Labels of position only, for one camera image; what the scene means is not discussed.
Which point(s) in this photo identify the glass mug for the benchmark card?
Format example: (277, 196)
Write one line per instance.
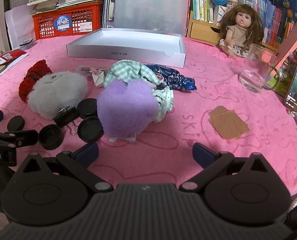
(256, 72)

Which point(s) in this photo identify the white plastic sheet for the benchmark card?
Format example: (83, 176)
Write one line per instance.
(18, 25)

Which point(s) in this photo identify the row of red blue books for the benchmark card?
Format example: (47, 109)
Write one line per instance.
(268, 20)

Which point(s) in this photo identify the pink printed tablecloth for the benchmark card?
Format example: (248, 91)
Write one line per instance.
(148, 155)

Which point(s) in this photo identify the purple fluffy plush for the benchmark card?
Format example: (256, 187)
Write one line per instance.
(126, 107)

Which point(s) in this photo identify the blue patterned pouch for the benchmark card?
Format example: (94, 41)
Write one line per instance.
(173, 78)

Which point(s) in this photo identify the translucent clipboard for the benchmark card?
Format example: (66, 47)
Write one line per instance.
(151, 10)

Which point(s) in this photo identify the small black card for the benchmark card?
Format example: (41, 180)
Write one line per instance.
(26, 42)

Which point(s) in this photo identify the red plastic crate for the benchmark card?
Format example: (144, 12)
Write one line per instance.
(46, 21)

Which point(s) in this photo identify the grey fluffy plush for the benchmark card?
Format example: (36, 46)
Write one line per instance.
(58, 92)

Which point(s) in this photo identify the brown cardboard piece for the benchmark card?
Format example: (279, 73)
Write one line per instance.
(229, 126)

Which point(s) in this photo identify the metal hair clip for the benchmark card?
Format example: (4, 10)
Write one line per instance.
(97, 75)

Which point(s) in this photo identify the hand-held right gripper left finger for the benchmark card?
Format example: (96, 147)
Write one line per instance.
(88, 153)

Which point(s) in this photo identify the black binder clip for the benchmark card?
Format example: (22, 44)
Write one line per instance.
(67, 116)

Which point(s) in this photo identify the red knitted pouch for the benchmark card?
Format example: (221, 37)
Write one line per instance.
(32, 80)

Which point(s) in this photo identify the pink stand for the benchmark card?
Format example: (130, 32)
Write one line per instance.
(292, 45)

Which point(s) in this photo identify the red packet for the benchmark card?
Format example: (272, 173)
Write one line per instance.
(11, 55)

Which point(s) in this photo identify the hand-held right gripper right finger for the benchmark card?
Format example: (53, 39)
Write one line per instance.
(203, 155)

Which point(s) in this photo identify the long-haired doll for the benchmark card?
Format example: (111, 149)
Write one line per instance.
(241, 27)

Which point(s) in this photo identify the green checked cloth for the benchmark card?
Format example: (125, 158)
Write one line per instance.
(128, 70)

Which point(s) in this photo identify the black round cap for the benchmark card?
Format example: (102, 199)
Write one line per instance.
(51, 137)
(89, 130)
(16, 123)
(88, 106)

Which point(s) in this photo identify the white paper sheet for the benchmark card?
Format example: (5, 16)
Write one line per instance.
(12, 65)

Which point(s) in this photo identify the white cardboard box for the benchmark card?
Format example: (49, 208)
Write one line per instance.
(138, 55)

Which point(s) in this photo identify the wooden drawer box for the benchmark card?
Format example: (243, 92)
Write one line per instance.
(203, 30)

